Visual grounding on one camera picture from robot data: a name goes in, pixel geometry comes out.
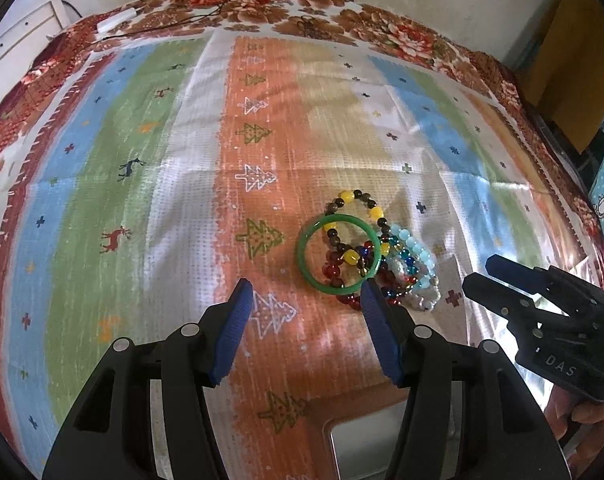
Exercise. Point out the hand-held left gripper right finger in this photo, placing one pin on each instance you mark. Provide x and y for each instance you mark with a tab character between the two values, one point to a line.
380	332

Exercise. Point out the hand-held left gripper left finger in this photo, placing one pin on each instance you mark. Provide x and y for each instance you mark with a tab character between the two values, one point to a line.
230	332

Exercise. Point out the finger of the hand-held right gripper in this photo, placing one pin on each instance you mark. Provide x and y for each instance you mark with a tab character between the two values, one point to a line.
516	272
486	294

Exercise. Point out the green jade bangle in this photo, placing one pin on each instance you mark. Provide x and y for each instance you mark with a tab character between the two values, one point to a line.
302	252

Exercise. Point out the person's right hand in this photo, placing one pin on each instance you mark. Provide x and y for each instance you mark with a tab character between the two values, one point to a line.
586	414

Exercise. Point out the striped printed tablecloth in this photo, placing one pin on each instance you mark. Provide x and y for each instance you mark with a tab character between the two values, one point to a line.
132	185

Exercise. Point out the brown cardboard box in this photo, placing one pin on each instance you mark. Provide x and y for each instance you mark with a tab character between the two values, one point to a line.
571	60

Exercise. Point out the white cabinet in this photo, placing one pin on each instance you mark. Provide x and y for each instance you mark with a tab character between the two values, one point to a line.
17	30

